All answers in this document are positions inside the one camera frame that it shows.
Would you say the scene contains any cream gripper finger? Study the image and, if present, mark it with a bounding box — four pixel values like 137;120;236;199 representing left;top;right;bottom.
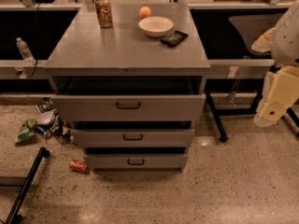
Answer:
251;28;275;53
259;66;299;123

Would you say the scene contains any grey top drawer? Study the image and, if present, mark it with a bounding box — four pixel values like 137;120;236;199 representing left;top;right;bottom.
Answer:
52;95;206;121

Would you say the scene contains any grey drawer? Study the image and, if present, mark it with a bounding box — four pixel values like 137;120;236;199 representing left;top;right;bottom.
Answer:
72;129;194;147
52;95;206;121
84;154;188;170

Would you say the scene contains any black chocolate bar packet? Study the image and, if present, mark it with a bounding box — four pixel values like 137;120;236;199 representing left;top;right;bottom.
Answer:
161;31;188;48

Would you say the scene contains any grey metal drawer cabinet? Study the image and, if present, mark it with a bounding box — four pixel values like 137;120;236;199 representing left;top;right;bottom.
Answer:
42;2;211;174

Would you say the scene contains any red crushed can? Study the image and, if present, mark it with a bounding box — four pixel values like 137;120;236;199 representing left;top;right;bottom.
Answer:
69;160;88;173

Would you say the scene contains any black table leg left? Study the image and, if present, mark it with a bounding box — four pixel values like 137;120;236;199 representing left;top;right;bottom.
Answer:
1;147;50;224

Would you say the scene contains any grey middle drawer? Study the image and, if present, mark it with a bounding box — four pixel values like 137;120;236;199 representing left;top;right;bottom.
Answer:
72;129;194;147

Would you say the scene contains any black table frame right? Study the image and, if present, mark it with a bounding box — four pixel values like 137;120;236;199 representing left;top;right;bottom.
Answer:
205;64;299;143

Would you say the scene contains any white bowl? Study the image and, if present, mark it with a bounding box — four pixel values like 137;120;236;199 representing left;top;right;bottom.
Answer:
138;16;174;37

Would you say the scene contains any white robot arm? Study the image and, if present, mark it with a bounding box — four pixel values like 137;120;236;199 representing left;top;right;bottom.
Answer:
251;0;299;127

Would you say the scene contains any grey bottom drawer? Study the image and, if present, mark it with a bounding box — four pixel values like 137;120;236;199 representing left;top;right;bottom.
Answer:
84;154;188;170

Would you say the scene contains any orange fruit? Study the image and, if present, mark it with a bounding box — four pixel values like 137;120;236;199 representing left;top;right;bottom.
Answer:
139;7;151;19

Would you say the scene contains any white plastic container on floor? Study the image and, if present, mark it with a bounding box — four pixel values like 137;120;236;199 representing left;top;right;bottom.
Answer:
37;110;55;126

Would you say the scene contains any gold crumpled soda can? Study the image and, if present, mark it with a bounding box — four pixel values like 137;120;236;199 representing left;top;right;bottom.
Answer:
95;0;113;28

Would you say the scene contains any dark snack packet on floor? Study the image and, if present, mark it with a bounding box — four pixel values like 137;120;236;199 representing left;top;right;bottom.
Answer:
36;98;54;113

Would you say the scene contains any clear plastic water bottle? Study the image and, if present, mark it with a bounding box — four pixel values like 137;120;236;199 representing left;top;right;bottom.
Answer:
16;37;36;65

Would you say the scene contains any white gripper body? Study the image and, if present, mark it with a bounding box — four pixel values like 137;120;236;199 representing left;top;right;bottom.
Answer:
252;64;299;129

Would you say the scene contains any green chip bag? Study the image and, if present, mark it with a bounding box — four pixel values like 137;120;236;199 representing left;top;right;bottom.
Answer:
15;119;36;144

